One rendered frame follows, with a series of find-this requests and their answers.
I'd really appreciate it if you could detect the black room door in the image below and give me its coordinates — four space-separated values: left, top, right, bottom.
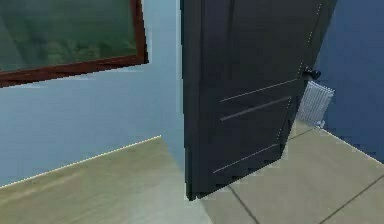
179 0 339 202

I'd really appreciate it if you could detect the white ribbed bin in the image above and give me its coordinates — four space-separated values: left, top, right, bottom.
295 80 336 129

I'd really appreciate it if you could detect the brown framed green picture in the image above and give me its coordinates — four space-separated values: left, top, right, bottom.
0 0 150 89

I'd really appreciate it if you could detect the black door handle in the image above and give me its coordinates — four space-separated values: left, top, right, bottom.
302 65 322 81

